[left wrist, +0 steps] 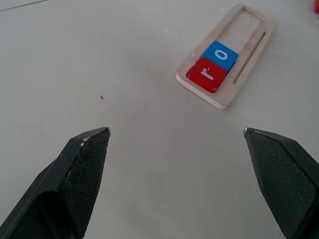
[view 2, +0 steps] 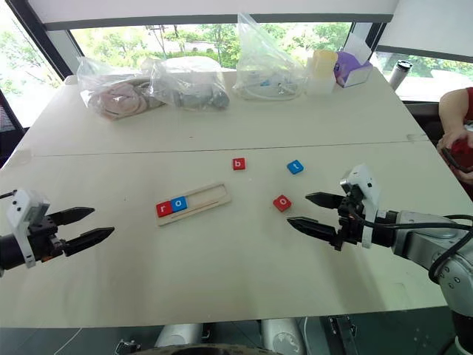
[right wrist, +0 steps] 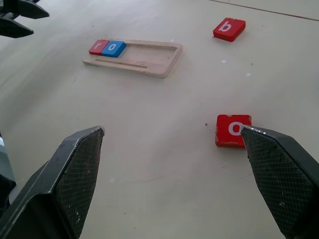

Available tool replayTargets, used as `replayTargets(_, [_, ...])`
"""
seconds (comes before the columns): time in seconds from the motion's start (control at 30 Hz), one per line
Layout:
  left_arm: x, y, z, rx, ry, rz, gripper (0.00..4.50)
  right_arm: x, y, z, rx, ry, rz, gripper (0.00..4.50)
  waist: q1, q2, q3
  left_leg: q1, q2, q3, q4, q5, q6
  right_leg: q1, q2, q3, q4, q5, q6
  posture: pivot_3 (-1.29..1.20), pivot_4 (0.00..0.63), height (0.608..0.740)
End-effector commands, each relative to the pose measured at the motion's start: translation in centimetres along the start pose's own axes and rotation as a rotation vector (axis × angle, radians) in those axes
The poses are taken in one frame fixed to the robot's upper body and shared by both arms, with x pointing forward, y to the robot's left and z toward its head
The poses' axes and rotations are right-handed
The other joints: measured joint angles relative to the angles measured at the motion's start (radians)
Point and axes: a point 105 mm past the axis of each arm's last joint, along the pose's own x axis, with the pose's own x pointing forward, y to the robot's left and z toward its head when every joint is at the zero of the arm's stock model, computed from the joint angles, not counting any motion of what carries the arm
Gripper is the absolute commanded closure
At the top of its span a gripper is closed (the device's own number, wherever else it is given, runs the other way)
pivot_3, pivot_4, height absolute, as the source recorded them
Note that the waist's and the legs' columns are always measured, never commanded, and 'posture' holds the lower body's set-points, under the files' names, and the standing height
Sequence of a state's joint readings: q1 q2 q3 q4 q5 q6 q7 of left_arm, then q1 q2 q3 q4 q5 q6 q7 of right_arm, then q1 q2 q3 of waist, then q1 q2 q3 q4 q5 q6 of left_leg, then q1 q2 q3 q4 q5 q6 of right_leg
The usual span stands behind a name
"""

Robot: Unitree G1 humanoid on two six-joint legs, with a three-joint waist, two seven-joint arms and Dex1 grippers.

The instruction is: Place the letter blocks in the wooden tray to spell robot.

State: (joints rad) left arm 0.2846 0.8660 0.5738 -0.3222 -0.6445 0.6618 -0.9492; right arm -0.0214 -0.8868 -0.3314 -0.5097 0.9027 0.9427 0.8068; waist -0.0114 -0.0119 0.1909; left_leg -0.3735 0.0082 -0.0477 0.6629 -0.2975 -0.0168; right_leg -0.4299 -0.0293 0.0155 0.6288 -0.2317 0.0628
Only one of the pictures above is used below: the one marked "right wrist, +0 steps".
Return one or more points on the red r tile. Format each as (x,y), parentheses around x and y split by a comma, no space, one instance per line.
(97,46)

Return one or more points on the blue o tile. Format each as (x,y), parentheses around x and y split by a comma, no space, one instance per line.
(113,49)

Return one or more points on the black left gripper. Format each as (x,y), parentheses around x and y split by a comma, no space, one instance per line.
(5,7)

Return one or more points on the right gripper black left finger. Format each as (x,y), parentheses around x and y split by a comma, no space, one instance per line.
(74,179)

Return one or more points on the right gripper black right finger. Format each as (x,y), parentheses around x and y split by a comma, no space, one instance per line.
(276,174)

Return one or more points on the red b tile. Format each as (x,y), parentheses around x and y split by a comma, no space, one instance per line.
(228,29)

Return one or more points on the wooden letter tray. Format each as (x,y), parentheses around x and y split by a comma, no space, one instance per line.
(149,58)

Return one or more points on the red o tile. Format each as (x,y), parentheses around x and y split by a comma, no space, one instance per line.
(228,132)

